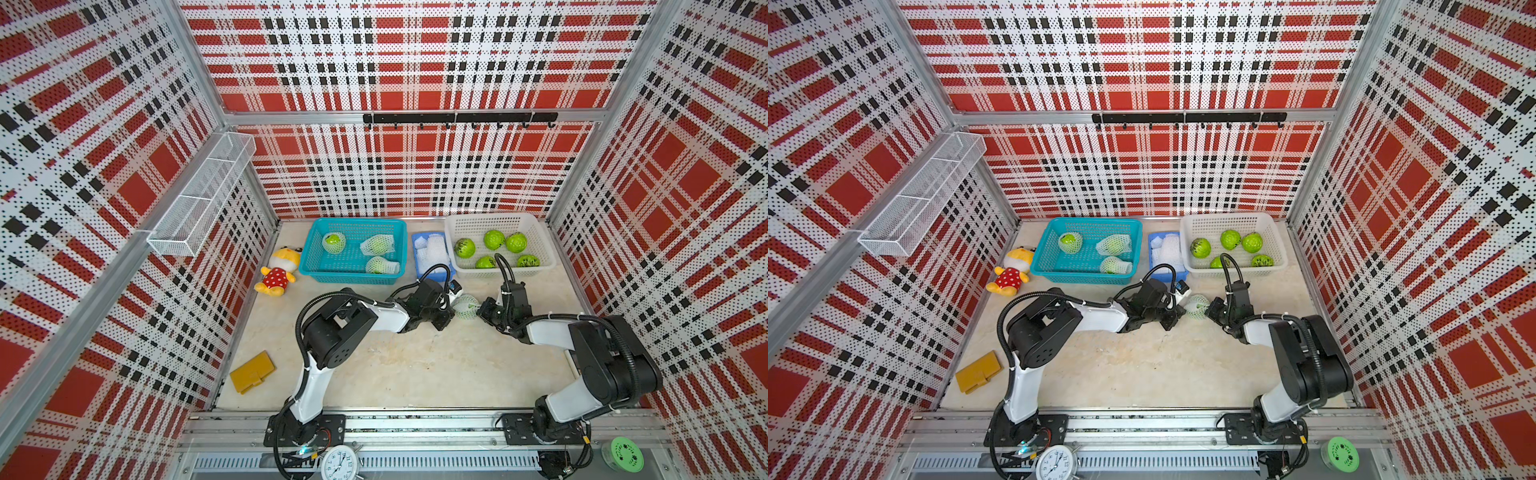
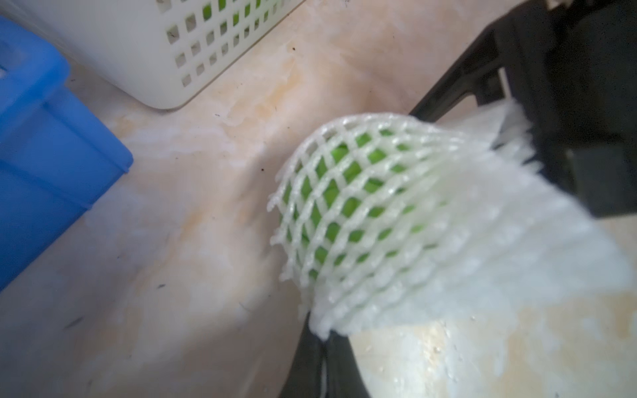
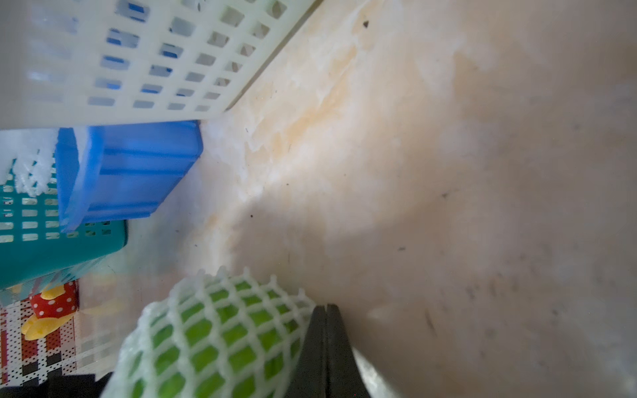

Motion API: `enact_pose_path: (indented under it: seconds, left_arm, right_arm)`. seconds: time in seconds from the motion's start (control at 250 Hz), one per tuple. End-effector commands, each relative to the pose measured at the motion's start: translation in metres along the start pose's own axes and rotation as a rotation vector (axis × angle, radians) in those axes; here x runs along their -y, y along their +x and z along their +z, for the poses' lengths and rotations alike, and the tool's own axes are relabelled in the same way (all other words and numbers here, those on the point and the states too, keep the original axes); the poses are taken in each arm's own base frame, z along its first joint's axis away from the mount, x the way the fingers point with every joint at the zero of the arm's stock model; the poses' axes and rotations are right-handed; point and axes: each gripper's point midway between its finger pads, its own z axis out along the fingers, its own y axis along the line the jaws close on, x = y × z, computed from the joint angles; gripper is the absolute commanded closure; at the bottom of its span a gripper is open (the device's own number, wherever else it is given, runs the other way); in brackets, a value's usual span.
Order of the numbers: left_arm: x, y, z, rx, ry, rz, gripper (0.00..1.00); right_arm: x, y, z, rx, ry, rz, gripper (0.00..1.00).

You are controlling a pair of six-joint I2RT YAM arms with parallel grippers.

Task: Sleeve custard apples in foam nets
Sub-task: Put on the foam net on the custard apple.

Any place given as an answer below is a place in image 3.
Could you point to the stack of white foam nets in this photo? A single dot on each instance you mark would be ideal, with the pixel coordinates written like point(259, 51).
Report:
point(28, 155)

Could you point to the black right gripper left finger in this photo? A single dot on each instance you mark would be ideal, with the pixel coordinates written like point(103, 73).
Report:
point(309, 377)

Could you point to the teal plastic basket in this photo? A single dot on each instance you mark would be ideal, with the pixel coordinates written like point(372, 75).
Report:
point(35, 254)

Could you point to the white foam net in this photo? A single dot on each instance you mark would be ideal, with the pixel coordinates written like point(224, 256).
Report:
point(214, 338)

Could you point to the white perforated plastic basket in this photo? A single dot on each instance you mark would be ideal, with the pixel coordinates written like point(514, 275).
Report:
point(68, 63)

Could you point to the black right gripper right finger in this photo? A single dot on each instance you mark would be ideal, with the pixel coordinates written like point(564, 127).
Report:
point(343, 376)

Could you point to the yellow red plush toy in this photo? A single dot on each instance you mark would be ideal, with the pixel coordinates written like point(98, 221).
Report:
point(51, 309)

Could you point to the blue plastic tray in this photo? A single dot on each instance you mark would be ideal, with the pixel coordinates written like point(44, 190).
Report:
point(121, 172)

